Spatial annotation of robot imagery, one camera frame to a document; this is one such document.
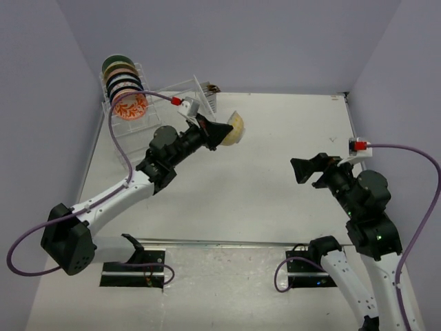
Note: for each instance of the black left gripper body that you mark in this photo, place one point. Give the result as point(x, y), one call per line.
point(192, 138)

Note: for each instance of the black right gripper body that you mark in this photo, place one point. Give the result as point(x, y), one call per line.
point(336, 177)

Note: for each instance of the yellow teal patterned bowl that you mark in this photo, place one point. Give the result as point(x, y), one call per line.
point(238, 124)

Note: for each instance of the orange floral bowl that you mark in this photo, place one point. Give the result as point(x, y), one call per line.
point(128, 106)

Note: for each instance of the blue triangle pattern bowl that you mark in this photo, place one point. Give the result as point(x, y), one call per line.
point(125, 89)

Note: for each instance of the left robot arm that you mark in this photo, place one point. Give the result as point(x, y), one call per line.
point(71, 237)

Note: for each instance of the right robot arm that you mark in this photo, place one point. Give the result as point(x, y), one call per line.
point(371, 232)

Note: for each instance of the clear acrylic dish rack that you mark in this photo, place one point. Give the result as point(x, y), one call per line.
point(134, 136)

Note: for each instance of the white slotted cutlery holder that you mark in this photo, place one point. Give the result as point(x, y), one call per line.
point(211, 98)

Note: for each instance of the brown object in holder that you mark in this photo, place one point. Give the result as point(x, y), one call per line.
point(213, 88)

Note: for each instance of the dark navy bowl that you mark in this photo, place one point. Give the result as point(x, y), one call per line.
point(109, 91)

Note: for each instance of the grey floral bowl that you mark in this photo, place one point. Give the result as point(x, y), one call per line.
point(122, 79)

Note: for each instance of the pink bowl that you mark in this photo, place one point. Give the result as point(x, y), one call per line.
point(120, 72)

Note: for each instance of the olive tan bowl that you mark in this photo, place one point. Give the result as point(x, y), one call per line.
point(119, 65)

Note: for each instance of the dark green bowl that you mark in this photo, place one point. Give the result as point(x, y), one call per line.
point(116, 58)

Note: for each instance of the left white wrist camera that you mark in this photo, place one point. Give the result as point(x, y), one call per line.
point(187, 107)

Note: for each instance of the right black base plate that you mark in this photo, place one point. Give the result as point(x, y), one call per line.
point(304, 275)

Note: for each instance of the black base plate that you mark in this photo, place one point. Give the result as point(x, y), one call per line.
point(114, 275)
point(304, 275)

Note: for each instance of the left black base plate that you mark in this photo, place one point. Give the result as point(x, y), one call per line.
point(114, 275)

